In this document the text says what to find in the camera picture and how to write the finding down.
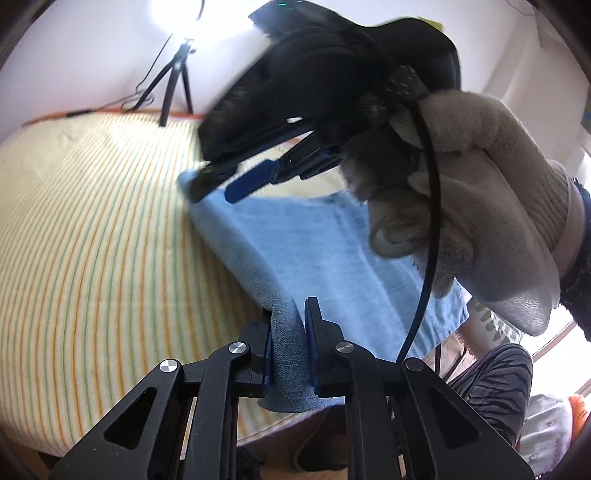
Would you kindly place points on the small black tripod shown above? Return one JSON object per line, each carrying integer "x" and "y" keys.
{"x": 168, "y": 99}

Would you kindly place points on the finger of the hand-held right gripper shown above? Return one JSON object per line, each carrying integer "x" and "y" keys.
{"x": 217, "y": 177}
{"x": 251, "y": 182}

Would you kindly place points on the light blue denim pants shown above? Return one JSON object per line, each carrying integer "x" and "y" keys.
{"x": 314, "y": 249}

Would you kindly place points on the yellow striped blanket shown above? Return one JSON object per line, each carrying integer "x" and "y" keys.
{"x": 92, "y": 230}

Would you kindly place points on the person's striped trouser leg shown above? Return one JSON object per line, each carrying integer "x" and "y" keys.
{"x": 494, "y": 383}

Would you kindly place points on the person's right hand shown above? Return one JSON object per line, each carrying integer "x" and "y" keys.
{"x": 498, "y": 194}

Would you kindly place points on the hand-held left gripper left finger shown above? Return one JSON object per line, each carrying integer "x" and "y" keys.
{"x": 240, "y": 364}

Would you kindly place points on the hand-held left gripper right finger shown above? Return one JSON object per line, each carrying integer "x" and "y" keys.
{"x": 310, "y": 341}

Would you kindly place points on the grey patterned cloth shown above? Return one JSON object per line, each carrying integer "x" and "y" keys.
{"x": 549, "y": 429}

